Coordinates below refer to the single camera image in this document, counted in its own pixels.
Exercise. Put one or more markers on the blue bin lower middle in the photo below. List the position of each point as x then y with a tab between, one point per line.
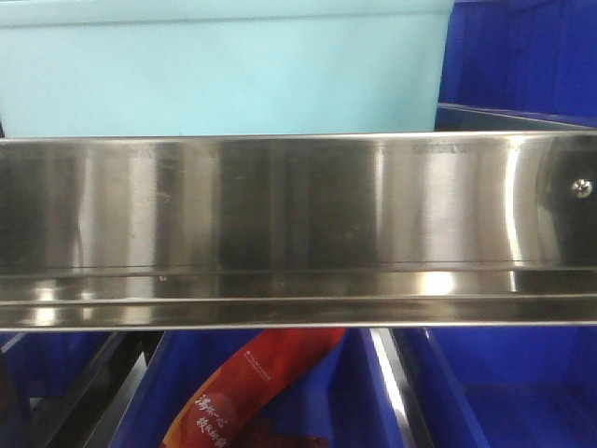
343	400

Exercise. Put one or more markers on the light blue bin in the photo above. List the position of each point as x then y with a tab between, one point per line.
140	68

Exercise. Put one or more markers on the rail screw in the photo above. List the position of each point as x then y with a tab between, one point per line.
582	188

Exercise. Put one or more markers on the blue bin lower right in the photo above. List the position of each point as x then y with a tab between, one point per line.
504	387

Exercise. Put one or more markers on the red snack bag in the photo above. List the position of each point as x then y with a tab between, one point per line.
259	371

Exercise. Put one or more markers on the blue bin upper right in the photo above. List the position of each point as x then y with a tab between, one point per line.
530	57

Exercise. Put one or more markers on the blue bin lower left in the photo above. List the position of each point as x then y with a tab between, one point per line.
44	365

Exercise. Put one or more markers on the stainless steel shelf front rail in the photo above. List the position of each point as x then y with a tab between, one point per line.
356	230

